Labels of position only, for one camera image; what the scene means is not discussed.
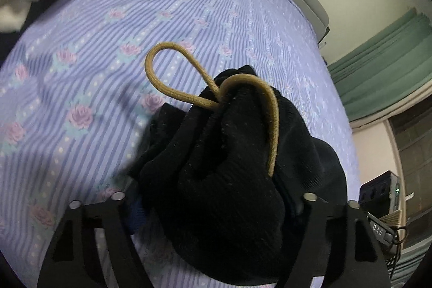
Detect black pants with tan drawstring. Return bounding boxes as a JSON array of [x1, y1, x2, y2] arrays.
[[128, 42, 348, 287]]

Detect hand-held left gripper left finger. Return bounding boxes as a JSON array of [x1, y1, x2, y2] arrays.
[[36, 191, 149, 288]]

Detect purple floral bedsheet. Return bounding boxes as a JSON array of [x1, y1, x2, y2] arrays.
[[0, 0, 360, 288]]

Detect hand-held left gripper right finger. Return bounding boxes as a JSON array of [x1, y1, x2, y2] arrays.
[[297, 192, 389, 288]]

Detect green curtain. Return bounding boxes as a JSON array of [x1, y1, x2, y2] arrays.
[[327, 7, 432, 122]]

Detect dark window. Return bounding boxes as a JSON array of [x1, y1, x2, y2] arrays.
[[387, 106, 432, 243]]

